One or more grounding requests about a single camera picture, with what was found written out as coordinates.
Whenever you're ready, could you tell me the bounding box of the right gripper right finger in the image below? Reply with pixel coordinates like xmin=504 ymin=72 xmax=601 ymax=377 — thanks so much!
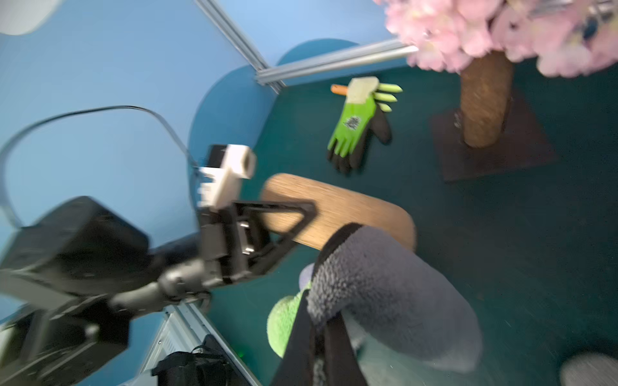
xmin=323 ymin=313 xmax=368 ymax=386

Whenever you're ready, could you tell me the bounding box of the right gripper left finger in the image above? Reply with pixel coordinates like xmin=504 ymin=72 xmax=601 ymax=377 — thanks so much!
xmin=270 ymin=289 xmax=320 ymax=386

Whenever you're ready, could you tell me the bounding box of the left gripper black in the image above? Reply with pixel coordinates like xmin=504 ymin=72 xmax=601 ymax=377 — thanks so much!
xmin=159 ymin=200 xmax=317 ymax=299

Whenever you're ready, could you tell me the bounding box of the green grey microfiber cloth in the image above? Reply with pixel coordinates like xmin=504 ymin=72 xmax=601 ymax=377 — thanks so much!
xmin=267 ymin=223 xmax=483 ymax=385

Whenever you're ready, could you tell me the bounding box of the tan eyeglass case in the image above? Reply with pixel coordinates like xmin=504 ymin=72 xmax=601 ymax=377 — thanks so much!
xmin=260 ymin=173 xmax=417 ymax=252

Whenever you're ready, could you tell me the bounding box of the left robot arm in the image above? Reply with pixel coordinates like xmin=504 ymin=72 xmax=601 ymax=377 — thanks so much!
xmin=1 ymin=196 xmax=317 ymax=385

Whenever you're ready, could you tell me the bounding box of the grey eyeglass case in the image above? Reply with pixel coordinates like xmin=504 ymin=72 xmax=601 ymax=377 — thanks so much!
xmin=559 ymin=352 xmax=618 ymax=386

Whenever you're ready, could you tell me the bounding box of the green black work glove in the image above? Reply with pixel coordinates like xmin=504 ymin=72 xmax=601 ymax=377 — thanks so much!
xmin=327 ymin=77 xmax=401 ymax=175

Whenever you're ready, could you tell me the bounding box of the pink cherry blossom tree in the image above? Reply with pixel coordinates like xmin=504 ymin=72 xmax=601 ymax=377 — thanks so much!
xmin=380 ymin=0 xmax=617 ymax=148

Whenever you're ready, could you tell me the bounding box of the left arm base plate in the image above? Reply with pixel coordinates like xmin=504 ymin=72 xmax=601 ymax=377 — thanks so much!
xmin=151 ymin=335 xmax=249 ymax=386

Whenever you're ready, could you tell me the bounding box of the back aluminium frame bar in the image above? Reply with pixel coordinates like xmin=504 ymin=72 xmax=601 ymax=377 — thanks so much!
xmin=255 ymin=40 xmax=418 ymax=85

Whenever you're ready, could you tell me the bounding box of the left aluminium frame post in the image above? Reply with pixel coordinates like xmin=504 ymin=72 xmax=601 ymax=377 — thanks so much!
xmin=195 ymin=0 xmax=270 ymax=72

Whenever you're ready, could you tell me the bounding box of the brown tree base plate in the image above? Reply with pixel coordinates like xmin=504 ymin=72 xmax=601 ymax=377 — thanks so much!
xmin=430 ymin=89 xmax=558 ymax=183

